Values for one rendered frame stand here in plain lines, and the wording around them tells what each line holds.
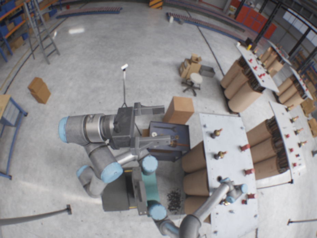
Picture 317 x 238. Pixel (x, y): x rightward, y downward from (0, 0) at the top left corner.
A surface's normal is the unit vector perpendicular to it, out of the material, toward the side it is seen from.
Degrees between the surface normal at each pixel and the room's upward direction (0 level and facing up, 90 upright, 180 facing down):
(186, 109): 0
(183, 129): 0
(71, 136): 58
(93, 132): 45
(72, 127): 21
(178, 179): 0
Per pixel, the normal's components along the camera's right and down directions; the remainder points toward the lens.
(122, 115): -0.04, -0.76
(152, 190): 0.18, -0.48
